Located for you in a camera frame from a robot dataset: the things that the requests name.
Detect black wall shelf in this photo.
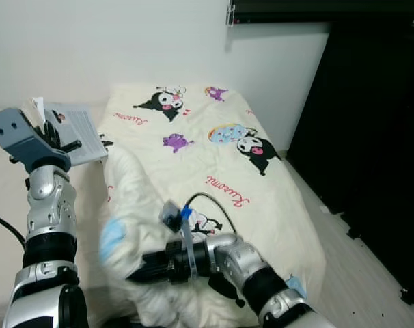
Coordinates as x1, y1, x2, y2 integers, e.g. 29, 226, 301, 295
226, 0, 414, 27

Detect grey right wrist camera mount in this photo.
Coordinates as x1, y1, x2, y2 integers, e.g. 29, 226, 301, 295
159, 200, 199, 282

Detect cream cartoon print blanket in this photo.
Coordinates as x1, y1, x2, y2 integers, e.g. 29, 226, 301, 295
98, 83, 327, 328

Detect white printed magazine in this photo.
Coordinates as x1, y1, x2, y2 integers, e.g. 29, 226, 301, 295
21, 97, 109, 166

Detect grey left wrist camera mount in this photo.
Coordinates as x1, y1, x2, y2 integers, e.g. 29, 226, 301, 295
0, 107, 71, 172

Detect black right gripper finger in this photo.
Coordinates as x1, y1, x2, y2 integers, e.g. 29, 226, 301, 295
125, 258, 153, 283

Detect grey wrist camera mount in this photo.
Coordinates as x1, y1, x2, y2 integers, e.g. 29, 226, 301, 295
0, 107, 71, 172
159, 200, 199, 282

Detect black wardrobe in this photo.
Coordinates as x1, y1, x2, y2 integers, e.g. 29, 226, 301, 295
287, 14, 414, 308

